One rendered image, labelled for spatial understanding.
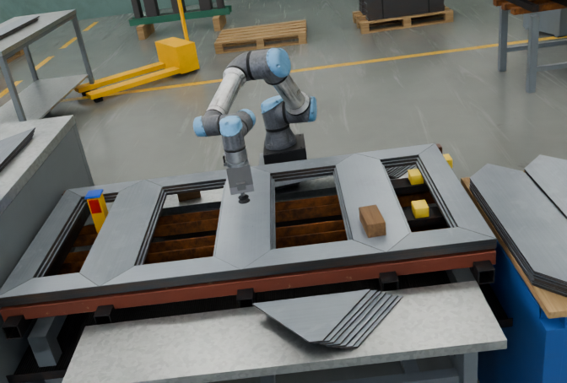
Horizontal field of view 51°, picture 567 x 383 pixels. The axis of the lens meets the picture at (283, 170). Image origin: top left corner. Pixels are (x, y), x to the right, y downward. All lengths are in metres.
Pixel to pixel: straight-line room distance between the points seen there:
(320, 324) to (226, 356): 0.27
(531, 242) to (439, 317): 0.37
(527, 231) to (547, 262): 0.16
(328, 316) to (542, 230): 0.71
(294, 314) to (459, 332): 0.45
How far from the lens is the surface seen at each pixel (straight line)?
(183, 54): 7.17
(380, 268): 1.89
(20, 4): 13.06
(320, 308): 1.75
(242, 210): 2.17
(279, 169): 2.43
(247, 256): 1.91
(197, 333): 1.82
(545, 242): 1.92
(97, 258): 2.10
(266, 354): 1.70
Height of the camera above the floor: 1.89
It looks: 26 degrees down
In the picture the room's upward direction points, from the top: 8 degrees counter-clockwise
